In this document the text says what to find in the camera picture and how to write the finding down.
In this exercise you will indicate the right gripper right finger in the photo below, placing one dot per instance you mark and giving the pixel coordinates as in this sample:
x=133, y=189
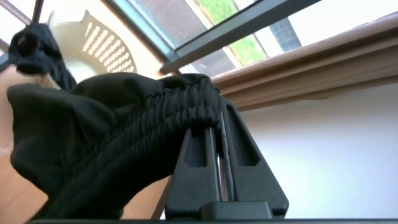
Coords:
x=255, y=186

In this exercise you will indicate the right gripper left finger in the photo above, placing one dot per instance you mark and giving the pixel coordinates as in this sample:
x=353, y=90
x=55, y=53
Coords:
x=192, y=186

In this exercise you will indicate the black shorts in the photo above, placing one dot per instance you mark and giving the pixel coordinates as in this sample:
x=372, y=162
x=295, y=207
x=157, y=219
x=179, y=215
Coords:
x=93, y=124

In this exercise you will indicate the white laundry basket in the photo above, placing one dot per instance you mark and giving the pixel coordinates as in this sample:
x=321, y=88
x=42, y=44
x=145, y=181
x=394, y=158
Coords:
x=102, y=46

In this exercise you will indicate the beige curtain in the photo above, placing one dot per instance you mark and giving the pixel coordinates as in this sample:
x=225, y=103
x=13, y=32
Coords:
x=311, y=71

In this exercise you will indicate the black garment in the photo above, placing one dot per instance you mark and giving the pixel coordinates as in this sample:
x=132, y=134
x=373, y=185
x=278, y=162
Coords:
x=34, y=53

